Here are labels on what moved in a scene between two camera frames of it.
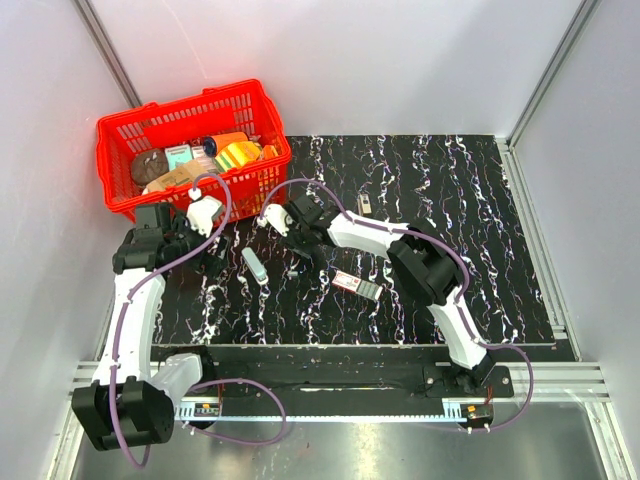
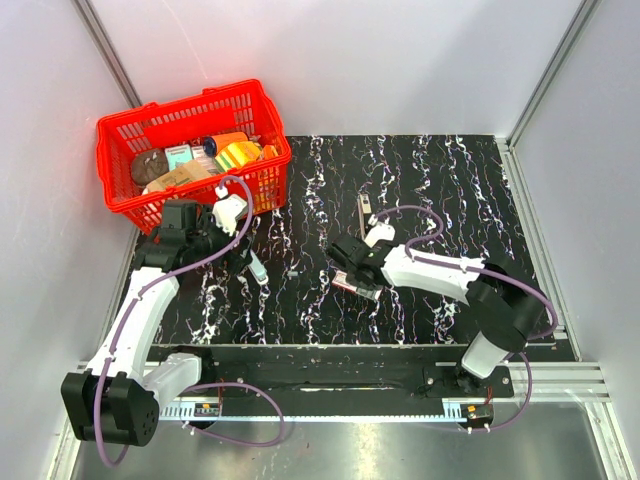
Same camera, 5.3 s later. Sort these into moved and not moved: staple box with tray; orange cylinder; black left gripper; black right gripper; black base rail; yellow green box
Moved: black left gripper; black right gripper
Not moved: yellow green box; black base rail; staple box with tray; orange cylinder
